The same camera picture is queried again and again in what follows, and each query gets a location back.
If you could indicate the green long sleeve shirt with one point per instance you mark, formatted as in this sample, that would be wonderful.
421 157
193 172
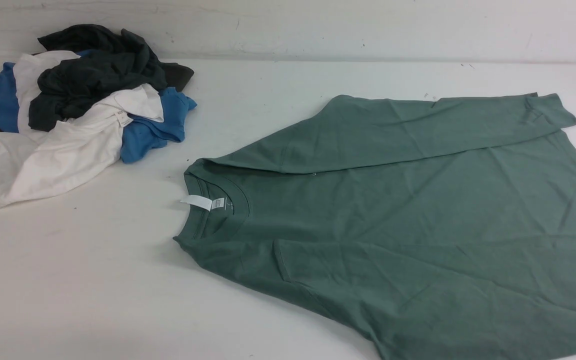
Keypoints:
437 230

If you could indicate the blue shirt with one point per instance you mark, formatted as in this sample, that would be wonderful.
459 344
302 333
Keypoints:
139 137

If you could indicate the white shirt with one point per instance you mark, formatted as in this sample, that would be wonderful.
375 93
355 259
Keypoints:
38 165

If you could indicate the dark green shirt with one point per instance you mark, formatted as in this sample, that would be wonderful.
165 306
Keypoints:
123 61

